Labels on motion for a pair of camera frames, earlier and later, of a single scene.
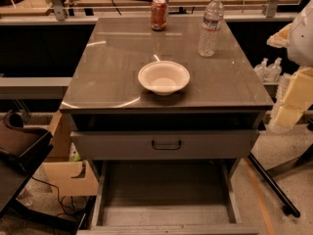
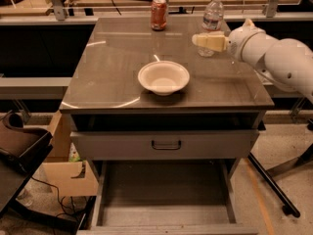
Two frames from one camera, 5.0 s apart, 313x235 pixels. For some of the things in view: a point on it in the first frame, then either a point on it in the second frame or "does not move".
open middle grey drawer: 164,197 does not move
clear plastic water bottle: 212,22 does not move
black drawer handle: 166,148 does not move
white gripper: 302,38 -> 237,44
